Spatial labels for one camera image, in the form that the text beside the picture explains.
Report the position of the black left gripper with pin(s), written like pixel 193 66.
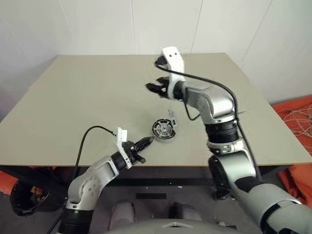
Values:
pixel 130 152

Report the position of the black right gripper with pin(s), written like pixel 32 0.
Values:
pixel 165 89

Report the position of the silver motor housing with coils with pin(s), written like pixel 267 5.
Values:
pixel 163 140

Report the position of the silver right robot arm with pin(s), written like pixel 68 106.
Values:
pixel 219 100

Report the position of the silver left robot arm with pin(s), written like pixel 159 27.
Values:
pixel 90 180

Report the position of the black floor tape strip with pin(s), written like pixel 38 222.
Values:
pixel 151 196

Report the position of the grey robot torso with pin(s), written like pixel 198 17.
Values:
pixel 175 226

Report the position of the black caster wheel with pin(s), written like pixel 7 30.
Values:
pixel 223 195

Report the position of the small white floor object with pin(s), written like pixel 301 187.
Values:
pixel 221 223

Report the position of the black round bin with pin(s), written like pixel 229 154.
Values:
pixel 29 200

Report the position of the large orange cloth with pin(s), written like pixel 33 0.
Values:
pixel 299 170

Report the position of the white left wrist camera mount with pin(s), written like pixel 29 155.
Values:
pixel 122 134

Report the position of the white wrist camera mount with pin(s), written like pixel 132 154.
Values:
pixel 122 134
pixel 175 61

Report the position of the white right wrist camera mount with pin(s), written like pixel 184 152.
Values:
pixel 175 61

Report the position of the black table frame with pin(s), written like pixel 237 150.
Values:
pixel 156 181

